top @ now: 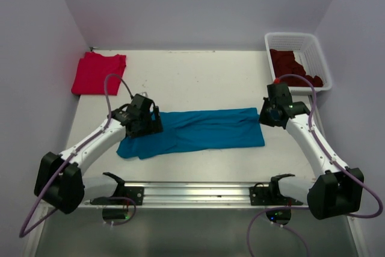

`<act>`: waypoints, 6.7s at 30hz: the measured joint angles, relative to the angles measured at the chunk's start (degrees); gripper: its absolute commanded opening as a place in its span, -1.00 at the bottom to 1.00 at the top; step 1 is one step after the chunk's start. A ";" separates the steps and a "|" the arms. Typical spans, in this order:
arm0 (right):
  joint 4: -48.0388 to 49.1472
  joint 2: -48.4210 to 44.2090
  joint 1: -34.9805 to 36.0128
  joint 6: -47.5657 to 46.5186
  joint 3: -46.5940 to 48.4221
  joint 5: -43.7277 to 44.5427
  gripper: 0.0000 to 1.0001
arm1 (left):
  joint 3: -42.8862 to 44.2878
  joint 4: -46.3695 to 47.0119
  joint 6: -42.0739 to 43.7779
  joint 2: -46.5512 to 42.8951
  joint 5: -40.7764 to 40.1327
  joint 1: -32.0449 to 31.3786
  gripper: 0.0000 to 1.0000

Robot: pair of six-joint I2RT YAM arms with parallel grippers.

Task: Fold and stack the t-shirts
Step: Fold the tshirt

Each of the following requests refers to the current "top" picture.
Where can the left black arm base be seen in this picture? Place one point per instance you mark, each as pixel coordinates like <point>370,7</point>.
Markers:
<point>120,202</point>

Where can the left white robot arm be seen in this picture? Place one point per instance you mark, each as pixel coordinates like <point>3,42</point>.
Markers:
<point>60,180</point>

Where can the blue t shirt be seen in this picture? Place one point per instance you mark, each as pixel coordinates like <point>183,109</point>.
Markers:
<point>192,131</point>

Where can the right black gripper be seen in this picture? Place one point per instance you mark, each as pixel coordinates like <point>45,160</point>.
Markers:
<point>263,119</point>

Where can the folded red t shirt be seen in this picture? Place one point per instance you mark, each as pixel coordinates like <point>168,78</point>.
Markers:
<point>92,70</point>

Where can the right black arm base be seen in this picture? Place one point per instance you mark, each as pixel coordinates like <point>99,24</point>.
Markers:
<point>268,194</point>

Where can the white plastic basket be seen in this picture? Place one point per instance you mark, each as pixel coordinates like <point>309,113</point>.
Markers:
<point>307,52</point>

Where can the dark red t shirt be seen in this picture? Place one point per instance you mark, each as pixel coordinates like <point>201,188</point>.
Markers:
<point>284,63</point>

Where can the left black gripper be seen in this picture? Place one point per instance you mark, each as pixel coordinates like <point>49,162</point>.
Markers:
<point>153,126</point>

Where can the aluminium mounting rail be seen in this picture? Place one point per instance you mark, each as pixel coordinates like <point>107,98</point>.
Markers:
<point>195,195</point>

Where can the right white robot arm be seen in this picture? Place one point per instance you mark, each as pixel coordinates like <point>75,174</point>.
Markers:
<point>336,190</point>

